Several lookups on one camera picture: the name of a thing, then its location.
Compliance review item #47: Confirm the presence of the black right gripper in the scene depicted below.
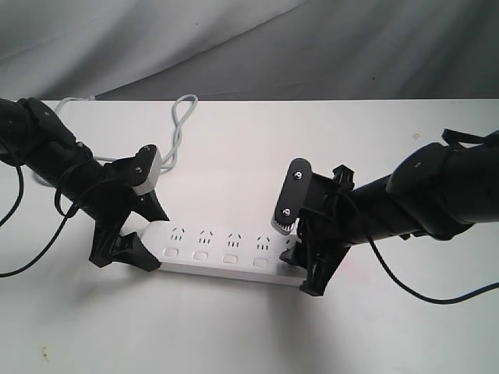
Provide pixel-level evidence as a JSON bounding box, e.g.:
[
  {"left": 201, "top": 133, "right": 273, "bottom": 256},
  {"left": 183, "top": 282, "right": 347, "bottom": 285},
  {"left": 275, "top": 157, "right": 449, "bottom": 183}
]
[{"left": 279, "top": 165, "right": 355, "bottom": 295}]

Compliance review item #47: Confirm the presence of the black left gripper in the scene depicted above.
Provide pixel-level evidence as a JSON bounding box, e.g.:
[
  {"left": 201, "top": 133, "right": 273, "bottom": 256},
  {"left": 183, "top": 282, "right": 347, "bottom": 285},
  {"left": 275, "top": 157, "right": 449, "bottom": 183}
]
[{"left": 83, "top": 157, "right": 169, "bottom": 270}]

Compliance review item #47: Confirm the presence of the white five-outlet power strip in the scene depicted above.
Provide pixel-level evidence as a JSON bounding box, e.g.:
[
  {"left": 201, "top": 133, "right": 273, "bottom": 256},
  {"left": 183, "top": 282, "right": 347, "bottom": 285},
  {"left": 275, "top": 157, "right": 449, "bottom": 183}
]
[{"left": 122, "top": 221, "right": 306, "bottom": 288}]

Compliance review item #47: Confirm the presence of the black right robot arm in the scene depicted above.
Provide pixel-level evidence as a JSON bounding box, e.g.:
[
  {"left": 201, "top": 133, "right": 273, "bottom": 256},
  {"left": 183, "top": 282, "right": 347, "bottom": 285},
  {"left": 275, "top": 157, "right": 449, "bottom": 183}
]
[{"left": 273, "top": 129, "right": 498, "bottom": 297}]

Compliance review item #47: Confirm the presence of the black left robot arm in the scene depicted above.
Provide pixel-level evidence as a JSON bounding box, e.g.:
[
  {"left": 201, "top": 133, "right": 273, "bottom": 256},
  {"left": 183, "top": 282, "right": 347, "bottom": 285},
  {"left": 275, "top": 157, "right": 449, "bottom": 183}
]
[{"left": 1, "top": 97, "right": 168, "bottom": 271}]

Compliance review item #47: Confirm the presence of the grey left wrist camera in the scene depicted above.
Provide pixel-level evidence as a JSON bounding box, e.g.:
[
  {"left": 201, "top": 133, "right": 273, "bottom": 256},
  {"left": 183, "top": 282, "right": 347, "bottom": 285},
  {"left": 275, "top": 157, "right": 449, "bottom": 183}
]
[{"left": 128, "top": 144, "right": 162, "bottom": 196}]

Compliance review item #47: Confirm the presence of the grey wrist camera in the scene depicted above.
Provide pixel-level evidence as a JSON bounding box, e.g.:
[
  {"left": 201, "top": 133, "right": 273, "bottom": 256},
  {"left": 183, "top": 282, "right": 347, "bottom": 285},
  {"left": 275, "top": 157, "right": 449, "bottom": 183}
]
[
  {"left": 271, "top": 158, "right": 313, "bottom": 235},
  {"left": 128, "top": 144, "right": 162, "bottom": 196}
]

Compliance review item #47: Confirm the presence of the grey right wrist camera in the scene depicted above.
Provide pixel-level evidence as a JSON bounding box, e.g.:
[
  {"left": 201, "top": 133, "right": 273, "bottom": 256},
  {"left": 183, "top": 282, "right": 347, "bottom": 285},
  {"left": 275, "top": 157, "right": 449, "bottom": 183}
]
[{"left": 271, "top": 158, "right": 313, "bottom": 235}]

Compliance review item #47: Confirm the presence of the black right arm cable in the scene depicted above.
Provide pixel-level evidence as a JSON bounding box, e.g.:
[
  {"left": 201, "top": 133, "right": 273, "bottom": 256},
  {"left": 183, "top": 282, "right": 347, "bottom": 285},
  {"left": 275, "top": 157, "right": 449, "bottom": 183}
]
[{"left": 366, "top": 229, "right": 499, "bottom": 305}]

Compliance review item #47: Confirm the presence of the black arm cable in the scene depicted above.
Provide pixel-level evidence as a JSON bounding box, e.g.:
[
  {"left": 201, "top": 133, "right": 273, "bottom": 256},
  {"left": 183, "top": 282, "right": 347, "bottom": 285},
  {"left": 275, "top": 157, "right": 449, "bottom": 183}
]
[
  {"left": 366, "top": 229, "right": 499, "bottom": 305},
  {"left": 0, "top": 151, "right": 129, "bottom": 278}
]

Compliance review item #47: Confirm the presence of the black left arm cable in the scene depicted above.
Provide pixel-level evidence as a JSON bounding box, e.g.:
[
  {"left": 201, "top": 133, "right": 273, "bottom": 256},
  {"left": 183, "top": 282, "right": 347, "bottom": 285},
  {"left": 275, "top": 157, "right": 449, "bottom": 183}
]
[{"left": 0, "top": 151, "right": 129, "bottom": 278}]

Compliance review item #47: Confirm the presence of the white power cable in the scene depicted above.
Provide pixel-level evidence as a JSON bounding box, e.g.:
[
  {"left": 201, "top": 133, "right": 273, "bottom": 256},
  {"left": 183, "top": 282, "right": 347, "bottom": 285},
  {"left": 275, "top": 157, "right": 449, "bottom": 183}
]
[{"left": 33, "top": 93, "right": 198, "bottom": 187}]

